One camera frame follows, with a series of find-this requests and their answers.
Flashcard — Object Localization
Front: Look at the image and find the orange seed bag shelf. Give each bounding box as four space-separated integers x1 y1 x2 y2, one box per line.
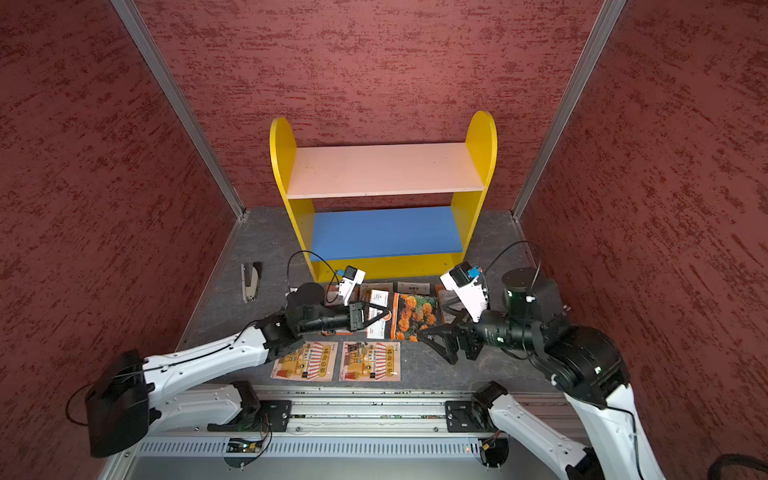
435 285 464 324

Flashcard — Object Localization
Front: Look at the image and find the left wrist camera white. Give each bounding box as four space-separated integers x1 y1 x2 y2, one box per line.
337 266 366 306

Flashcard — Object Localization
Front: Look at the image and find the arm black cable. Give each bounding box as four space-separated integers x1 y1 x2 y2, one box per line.
479 240 646 480
64 249 343 428

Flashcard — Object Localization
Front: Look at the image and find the sunflower shop seed bag top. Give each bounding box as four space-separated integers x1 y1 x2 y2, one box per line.
358 282 394 300

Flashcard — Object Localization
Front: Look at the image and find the marigold seed bag shelf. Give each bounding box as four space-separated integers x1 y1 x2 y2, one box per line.
397 281 432 296
364 290 444 342

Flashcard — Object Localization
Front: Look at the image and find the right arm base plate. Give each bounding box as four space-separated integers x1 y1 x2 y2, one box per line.
444 400 497 434

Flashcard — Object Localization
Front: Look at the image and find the yellow shelf unit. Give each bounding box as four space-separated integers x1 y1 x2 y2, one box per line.
270 111 498 283

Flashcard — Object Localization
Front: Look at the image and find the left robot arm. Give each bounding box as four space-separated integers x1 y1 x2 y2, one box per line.
84 283 392 458

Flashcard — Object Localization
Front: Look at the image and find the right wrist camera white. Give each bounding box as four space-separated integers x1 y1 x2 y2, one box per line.
440 261 489 323

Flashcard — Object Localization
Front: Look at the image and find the left aluminium corner post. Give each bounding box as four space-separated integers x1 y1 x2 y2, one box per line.
111 0 247 223

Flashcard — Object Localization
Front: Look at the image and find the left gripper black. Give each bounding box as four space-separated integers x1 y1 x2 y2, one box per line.
299 298 389 334

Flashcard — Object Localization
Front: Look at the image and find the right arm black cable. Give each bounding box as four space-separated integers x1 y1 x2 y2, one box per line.
479 240 646 480

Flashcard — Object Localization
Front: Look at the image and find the right aluminium corner post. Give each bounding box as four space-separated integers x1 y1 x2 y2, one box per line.
511 0 626 224

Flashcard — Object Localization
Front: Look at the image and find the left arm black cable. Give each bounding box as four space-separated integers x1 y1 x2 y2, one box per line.
64 249 343 428

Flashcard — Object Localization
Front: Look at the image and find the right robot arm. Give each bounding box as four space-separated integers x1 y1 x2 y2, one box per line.
418 262 664 479

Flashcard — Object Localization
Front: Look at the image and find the orange bordered seed bag top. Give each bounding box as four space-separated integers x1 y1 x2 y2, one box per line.
321 284 362 336

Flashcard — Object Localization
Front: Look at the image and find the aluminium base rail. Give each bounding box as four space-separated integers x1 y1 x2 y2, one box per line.
95 385 631 480

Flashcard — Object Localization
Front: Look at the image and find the aluminium corner post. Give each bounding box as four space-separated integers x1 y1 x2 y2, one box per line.
111 0 247 223
511 0 626 224

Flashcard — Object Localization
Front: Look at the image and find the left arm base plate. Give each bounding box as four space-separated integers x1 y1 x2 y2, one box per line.
206 400 292 434

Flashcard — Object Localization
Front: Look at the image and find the marigold seed bag top shelf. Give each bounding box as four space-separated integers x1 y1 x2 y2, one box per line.
397 281 432 296

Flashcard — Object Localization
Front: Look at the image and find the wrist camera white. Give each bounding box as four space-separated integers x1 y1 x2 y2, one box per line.
440 261 489 323
337 266 366 306

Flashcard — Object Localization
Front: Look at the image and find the stapler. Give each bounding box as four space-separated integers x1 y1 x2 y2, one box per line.
241 262 262 303

